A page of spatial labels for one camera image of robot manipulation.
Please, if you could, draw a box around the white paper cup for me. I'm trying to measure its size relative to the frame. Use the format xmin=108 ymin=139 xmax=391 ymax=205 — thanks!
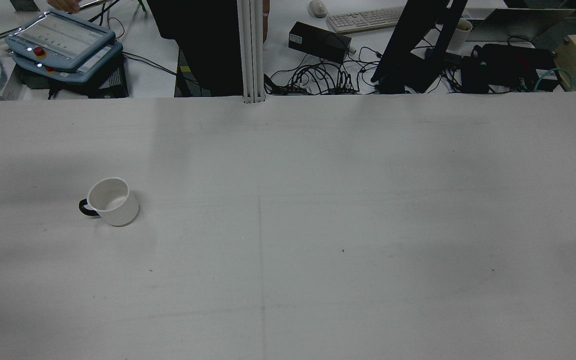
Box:
xmin=446 ymin=18 xmax=474 ymax=52

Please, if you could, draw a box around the black monitor with stand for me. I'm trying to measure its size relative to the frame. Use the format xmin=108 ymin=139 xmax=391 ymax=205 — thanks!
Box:
xmin=370 ymin=0 xmax=469 ymax=95

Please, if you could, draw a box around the person in black clothes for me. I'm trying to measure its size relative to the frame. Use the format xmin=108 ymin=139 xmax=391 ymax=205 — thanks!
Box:
xmin=146 ymin=0 xmax=245 ymax=97

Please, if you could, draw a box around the grey laptop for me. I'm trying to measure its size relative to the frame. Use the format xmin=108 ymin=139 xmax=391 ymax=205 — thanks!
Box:
xmin=465 ymin=7 xmax=576 ymax=44

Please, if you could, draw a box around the thin black cable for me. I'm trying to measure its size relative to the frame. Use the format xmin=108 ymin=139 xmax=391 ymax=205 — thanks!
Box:
xmin=122 ymin=50 xmax=191 ymax=80

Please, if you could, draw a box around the black flat device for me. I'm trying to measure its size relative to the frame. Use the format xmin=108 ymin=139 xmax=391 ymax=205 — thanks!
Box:
xmin=22 ymin=52 xmax=130 ymax=99

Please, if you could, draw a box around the aluminium profile post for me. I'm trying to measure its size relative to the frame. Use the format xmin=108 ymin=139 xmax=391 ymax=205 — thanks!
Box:
xmin=238 ymin=0 xmax=267 ymax=104

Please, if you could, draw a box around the white mug black handle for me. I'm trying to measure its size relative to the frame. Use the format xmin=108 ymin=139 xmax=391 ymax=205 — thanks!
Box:
xmin=78 ymin=177 xmax=140 ymax=227

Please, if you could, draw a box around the black cable bundle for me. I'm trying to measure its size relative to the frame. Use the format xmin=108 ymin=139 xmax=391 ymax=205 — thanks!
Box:
xmin=264 ymin=47 xmax=384 ymax=96

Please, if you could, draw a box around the black power supply box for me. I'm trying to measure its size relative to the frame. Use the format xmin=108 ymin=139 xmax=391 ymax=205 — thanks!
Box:
xmin=288 ymin=21 xmax=353 ymax=64

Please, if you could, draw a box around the teal cable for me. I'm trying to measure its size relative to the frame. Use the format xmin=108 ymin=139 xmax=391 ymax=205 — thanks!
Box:
xmin=533 ymin=67 xmax=575 ymax=93

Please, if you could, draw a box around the blue grey teach pendant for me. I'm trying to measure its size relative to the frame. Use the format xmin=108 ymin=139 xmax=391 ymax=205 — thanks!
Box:
xmin=12 ymin=42 xmax=124 ymax=84
xmin=4 ymin=10 xmax=117 ymax=71

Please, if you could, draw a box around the white computer keyboard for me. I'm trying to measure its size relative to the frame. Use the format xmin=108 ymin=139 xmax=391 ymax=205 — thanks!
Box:
xmin=326 ymin=6 xmax=409 ymax=34

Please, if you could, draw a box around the bystander bare hand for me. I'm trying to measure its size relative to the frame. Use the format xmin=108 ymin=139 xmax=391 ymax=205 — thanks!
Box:
xmin=48 ymin=0 xmax=82 ymax=14

